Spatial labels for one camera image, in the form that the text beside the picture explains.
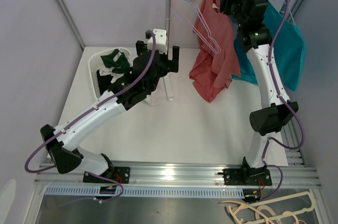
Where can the teal t shirt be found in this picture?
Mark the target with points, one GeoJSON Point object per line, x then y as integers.
{"type": "Point", "coordinates": [289, 52]}

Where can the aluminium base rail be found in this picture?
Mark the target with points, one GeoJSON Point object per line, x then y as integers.
{"type": "Point", "coordinates": [184, 175]}

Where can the red t shirt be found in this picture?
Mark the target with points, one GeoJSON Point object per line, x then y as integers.
{"type": "Point", "coordinates": [217, 62]}

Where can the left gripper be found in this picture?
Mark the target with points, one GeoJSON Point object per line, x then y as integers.
{"type": "Point", "coordinates": [170, 65]}

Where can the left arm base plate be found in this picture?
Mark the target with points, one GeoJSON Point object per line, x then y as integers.
{"type": "Point", "coordinates": [120, 174]}

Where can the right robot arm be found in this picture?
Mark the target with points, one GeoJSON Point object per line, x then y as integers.
{"type": "Point", "coordinates": [276, 108]}

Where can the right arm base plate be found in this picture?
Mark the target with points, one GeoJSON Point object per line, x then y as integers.
{"type": "Point", "coordinates": [233, 176]}

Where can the black t shirt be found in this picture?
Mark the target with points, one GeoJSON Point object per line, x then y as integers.
{"type": "Point", "coordinates": [104, 81]}

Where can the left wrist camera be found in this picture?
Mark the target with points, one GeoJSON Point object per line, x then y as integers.
{"type": "Point", "coordinates": [160, 41]}

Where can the white plastic basket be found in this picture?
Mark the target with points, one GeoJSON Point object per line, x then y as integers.
{"type": "Point", "coordinates": [95, 63]}

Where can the pink wire hanger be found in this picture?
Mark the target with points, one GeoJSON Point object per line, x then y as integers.
{"type": "Point", "coordinates": [209, 40]}

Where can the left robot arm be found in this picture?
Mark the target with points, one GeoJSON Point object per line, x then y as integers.
{"type": "Point", "coordinates": [62, 141]}

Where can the green and white t shirt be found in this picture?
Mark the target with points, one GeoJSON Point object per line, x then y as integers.
{"type": "Point", "coordinates": [116, 64]}

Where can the slotted cable duct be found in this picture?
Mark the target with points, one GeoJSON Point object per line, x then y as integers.
{"type": "Point", "coordinates": [156, 192]}

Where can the pile of spare hangers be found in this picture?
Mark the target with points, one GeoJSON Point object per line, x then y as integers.
{"type": "Point", "coordinates": [263, 213]}

